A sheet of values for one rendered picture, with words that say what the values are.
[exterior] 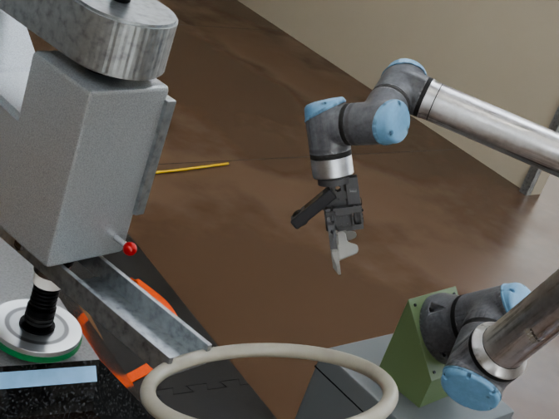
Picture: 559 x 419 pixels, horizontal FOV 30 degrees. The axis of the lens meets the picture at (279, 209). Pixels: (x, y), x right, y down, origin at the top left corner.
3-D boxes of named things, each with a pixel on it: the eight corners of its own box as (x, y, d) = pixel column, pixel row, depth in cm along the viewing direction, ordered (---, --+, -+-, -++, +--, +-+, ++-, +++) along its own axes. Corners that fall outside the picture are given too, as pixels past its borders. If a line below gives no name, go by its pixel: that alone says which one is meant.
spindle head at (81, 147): (-48, 197, 241) (-12, 17, 223) (31, 186, 258) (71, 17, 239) (42, 280, 223) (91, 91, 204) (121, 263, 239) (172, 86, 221)
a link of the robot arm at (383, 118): (406, 84, 216) (353, 87, 222) (387, 115, 208) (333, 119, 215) (418, 120, 221) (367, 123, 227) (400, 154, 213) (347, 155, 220)
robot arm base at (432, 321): (452, 288, 285) (482, 280, 279) (472, 355, 284) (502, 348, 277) (411, 301, 272) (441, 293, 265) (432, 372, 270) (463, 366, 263)
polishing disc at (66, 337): (38, 368, 233) (40, 364, 233) (-30, 322, 240) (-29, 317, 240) (98, 336, 251) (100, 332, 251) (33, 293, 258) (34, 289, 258)
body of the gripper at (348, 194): (364, 232, 224) (357, 177, 222) (324, 237, 225) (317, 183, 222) (363, 224, 232) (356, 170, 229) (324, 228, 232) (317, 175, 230)
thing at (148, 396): (86, 398, 196) (85, 383, 196) (258, 339, 233) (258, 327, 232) (284, 475, 165) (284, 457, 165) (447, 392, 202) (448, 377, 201)
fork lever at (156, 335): (-40, 216, 243) (-37, 198, 241) (29, 205, 257) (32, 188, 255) (150, 383, 206) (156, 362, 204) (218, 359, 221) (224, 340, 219)
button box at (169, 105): (112, 198, 237) (144, 85, 225) (121, 196, 239) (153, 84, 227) (135, 216, 232) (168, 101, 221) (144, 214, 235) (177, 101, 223)
